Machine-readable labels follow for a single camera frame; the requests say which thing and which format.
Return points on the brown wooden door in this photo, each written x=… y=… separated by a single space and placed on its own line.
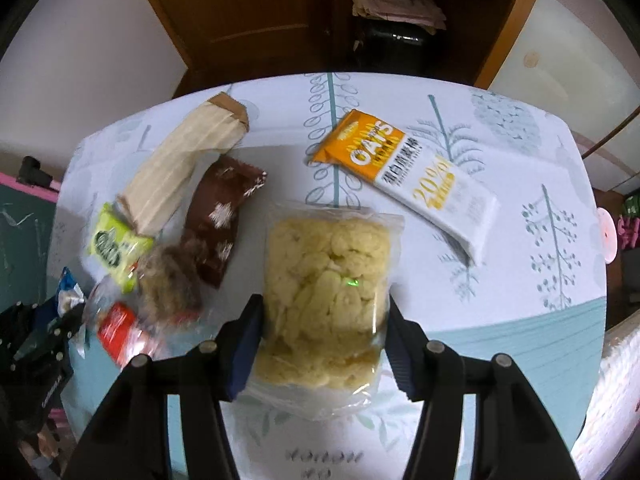
x=240 y=10

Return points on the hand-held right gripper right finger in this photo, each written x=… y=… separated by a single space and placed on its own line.
x=402 y=355

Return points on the brown snack packet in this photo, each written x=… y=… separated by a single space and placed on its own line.
x=220 y=215

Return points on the pink toy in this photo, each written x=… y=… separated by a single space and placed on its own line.
x=630 y=230

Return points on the checked blanket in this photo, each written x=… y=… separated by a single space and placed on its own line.
x=615 y=400

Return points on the green chalkboard with pink frame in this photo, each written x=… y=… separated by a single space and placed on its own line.
x=20 y=240

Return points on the clear bag of yellow crackers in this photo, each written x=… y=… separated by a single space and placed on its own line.
x=325 y=270

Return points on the black clamp knob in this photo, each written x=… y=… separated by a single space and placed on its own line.
x=32 y=172

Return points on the wooden corner shelf unit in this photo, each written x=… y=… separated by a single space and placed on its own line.
x=500 y=20

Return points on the floral wardrobe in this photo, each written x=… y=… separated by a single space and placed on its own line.
x=575 y=85

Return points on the orange and white oat bar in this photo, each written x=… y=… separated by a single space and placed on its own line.
x=400 y=175

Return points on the blue and white snack packet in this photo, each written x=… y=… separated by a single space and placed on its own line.
x=70 y=287

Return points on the pink plastic stool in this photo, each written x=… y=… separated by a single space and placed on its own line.
x=608 y=235

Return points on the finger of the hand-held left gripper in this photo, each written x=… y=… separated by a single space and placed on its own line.
x=15 y=325
x=65 y=335

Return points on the stack of folded cloths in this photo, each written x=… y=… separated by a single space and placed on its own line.
x=395 y=2

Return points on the green snack packet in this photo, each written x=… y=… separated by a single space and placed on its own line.
x=112 y=245

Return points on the clear packet of brown nuts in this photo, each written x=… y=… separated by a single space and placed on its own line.
x=167 y=280

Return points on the dark pot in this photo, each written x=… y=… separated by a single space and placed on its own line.
x=395 y=42

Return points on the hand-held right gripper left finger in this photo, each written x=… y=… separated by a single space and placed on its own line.
x=245 y=345

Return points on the beige long wafer packet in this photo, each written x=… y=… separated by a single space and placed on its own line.
x=170 y=170

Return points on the clear packet with red label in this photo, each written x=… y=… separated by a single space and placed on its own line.
x=122 y=327

